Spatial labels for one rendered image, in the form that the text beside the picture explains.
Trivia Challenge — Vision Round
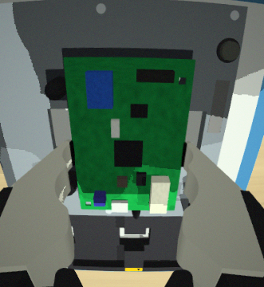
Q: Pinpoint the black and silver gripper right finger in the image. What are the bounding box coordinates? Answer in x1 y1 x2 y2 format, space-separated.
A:
176 141 264 287

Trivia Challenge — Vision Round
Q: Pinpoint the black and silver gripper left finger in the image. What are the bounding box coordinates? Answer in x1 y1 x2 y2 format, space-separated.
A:
0 140 75 287

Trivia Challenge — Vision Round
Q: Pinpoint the green circuit board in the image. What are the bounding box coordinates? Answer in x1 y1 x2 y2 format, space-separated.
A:
63 57 195 214

